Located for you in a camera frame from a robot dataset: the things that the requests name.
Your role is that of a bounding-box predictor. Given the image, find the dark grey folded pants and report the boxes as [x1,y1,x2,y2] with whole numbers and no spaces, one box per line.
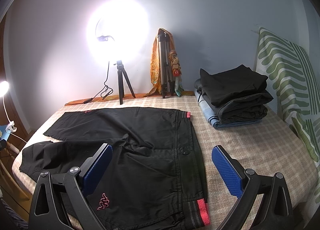
[194,79,273,124]

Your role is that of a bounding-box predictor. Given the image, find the beige plaid bed blanket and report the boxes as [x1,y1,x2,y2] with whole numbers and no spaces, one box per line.
[27,96,318,229]

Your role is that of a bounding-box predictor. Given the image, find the black Kappa pants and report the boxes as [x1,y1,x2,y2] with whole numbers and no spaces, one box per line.
[20,107,210,229]

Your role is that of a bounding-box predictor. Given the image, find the ring light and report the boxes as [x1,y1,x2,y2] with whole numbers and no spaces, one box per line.
[85,0,152,63]

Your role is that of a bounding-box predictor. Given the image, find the black power cable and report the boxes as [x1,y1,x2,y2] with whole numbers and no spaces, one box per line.
[64,60,115,106]

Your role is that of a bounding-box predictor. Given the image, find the green leaf pattern pillow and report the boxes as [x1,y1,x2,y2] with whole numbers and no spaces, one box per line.
[253,27,320,204]

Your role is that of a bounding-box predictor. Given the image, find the black folded garment on stack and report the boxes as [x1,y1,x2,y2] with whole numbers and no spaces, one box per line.
[200,64,268,107]

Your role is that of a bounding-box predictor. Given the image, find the white clip desk lamp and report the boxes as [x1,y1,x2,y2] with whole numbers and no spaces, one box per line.
[1,80,28,144]

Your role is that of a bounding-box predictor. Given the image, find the black mini tripod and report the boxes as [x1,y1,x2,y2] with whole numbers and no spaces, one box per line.
[116,60,136,105]

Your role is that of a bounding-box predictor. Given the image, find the light blue folded jeans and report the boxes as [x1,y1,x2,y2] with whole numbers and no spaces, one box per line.
[194,89,261,129]

